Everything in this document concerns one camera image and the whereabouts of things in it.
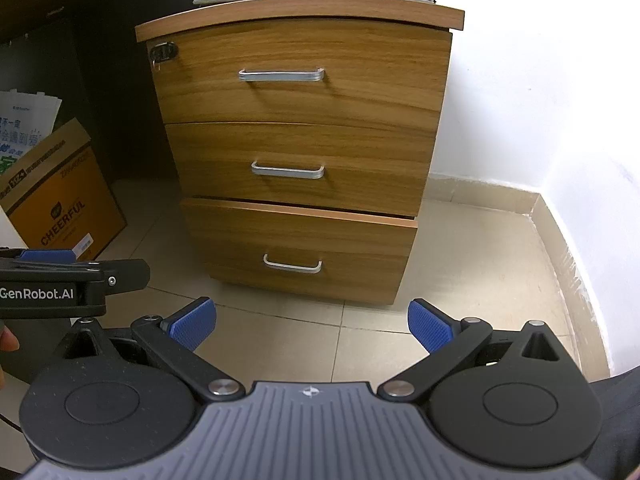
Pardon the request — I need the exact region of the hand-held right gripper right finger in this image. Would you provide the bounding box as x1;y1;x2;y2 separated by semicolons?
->
377;299;575;402

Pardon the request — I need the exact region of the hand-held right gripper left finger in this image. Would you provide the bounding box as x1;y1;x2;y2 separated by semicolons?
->
60;296;246;403

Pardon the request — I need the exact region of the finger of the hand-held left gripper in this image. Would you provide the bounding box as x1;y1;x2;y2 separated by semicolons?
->
0;247;99;273
75;259;151;295

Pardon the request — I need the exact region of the deep wooden drawer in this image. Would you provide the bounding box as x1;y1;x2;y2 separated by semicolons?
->
180;196;418;306

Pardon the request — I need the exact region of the wooden drawer with key lock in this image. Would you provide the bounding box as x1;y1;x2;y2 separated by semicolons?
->
148;19;453;137

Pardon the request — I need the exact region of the wooden drawer cabinet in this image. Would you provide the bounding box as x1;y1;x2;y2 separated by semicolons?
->
135;0;466;307

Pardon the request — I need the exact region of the orange cardboard box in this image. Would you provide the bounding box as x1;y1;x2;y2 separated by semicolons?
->
0;117;128;263

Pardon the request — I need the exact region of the white printed paper bag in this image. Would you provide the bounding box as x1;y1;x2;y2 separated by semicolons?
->
0;89;63;176

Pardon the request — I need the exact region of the person's dark clothing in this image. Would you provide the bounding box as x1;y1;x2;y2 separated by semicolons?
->
587;367;640;480

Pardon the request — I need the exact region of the wooden drawer with silver handle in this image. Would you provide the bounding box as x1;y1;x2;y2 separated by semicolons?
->
165;121;441;218

